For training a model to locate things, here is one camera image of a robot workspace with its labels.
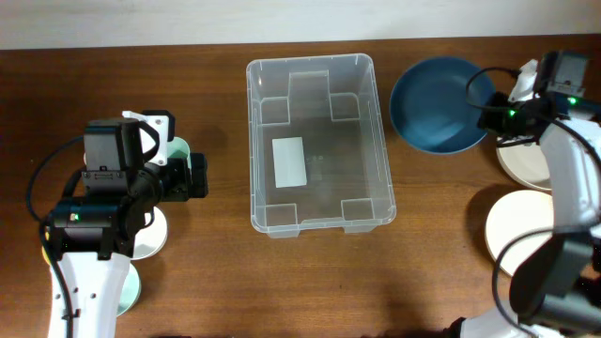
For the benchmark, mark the white paper label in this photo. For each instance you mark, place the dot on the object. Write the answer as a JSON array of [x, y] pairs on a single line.
[[289, 162]]

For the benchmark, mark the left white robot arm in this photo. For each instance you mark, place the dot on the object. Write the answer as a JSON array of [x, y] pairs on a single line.
[[89, 240]]

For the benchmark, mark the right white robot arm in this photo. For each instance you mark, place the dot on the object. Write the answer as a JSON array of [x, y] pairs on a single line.
[[548, 295]]

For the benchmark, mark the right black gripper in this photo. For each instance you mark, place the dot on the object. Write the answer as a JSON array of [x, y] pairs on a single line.
[[488, 121]]

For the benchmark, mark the cream plate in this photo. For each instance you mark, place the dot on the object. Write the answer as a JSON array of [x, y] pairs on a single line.
[[515, 214], [525, 164]]

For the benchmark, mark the clear plastic storage container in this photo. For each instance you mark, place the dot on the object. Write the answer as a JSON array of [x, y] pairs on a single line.
[[332, 103]]

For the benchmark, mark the mint green plastic cup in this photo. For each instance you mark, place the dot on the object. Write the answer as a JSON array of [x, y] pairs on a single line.
[[178, 148]]

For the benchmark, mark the dark blue bowl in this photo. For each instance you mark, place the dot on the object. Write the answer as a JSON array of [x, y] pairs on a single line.
[[428, 105]]

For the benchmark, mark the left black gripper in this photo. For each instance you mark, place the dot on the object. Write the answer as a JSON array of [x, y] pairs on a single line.
[[181, 189]]

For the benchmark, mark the white small bowl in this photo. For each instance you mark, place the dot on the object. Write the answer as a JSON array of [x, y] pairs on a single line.
[[150, 240]]

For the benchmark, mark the yellow small bowl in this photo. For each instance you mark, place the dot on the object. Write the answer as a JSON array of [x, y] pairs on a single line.
[[45, 256]]

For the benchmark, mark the mint green small bowl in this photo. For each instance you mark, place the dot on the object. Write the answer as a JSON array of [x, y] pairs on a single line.
[[131, 291]]

